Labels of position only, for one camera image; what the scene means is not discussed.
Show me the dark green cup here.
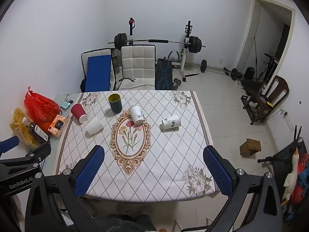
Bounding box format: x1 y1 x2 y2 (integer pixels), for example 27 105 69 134
108 93 123 114

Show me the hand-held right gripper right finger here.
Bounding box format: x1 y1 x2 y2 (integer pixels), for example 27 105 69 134
203 146 283 232

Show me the red paper cup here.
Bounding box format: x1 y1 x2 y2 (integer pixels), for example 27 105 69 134
71 103 88 124

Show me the dark liquid bottle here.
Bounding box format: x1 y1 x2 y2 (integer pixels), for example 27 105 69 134
27 122 50 143

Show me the white floral paper cup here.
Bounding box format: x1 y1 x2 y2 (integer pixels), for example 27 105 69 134
128 105 145 124
161 114 181 132

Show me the barbell with black plates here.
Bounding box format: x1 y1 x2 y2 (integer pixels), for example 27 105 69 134
108 32 206 54

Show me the orange tissue box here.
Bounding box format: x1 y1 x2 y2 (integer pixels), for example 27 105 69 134
47 115 67 139

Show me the white black-edged chair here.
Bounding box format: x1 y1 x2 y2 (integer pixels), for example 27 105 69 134
81 48 117 93

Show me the black scooter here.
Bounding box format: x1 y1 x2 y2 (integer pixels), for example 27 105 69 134
257 125 309 223

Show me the floral patterned tablecloth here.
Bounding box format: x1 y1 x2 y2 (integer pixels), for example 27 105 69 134
55 90 222 202

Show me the folded exercise machine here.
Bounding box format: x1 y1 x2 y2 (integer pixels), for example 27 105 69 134
255 53 281 82

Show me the black speaker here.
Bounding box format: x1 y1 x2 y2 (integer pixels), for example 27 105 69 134
243 67 256 80

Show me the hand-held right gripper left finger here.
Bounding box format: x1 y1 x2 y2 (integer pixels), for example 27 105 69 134
25 145 105 232

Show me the black cable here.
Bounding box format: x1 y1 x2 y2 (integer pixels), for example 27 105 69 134
115 77 155 90

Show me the dark wooden chair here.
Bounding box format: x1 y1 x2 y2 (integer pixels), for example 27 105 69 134
240 75 290 126

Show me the door frame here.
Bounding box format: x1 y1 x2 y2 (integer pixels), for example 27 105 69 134
235 0 296 83

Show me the red and blue bag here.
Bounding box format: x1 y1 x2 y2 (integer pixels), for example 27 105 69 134
289 153 309 206

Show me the black and blue bag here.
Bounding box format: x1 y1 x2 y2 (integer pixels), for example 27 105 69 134
155 56 173 91

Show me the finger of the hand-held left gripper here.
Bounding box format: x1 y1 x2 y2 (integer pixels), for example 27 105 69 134
0 142 52 169
0 136 20 153

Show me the white padded chair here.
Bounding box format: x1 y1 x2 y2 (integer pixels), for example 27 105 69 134
120 44 156 91

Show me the white weight bench rack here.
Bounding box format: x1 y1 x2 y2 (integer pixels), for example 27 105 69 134
127 17 194 83

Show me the small wooden stool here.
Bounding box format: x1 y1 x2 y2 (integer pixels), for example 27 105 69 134
239 138 262 158

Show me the blue cushion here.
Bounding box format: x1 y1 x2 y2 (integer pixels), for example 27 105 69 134
86 55 112 92

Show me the yellow plastic bag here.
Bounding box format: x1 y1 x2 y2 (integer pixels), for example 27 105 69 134
10 108 39 148

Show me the floor barbell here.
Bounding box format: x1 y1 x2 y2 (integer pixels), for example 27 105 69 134
196 59 242 82

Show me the plain white paper cup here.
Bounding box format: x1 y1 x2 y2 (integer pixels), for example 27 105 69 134
86 117 104 135

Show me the white goose toy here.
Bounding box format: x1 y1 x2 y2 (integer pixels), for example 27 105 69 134
281 148 300 204

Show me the red plastic bag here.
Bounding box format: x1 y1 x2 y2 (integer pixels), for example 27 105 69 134
23 86 61 129

